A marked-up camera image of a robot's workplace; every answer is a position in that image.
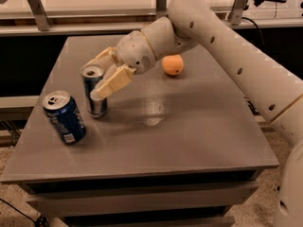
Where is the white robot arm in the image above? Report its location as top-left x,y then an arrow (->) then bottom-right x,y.
87,0 -> 303,227

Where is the middle metal bracket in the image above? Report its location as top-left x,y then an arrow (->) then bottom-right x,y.
155,0 -> 167,18

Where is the slim blue silver redbull can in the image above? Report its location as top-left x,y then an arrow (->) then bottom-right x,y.
81,65 -> 108,118

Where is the grey drawer cabinet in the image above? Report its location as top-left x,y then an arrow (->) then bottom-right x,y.
2,47 -> 277,227

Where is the thin black floor cable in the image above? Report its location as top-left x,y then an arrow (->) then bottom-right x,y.
0,196 -> 51,227

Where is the metal bracket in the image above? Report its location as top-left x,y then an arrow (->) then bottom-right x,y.
228,0 -> 247,26
27,0 -> 51,31
155,0 -> 167,18

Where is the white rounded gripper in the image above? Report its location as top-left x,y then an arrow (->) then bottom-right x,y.
86,30 -> 156,100

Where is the blue pepsi can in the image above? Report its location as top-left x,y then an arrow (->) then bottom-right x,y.
43,91 -> 86,145

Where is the right metal bracket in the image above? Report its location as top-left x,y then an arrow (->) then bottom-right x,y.
228,0 -> 247,26

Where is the left metal bracket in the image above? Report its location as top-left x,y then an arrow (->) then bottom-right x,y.
27,0 -> 51,31

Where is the black power cable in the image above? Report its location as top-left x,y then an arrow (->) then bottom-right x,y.
241,16 -> 267,115

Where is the orange fruit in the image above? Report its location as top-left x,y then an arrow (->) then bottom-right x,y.
162,55 -> 184,76

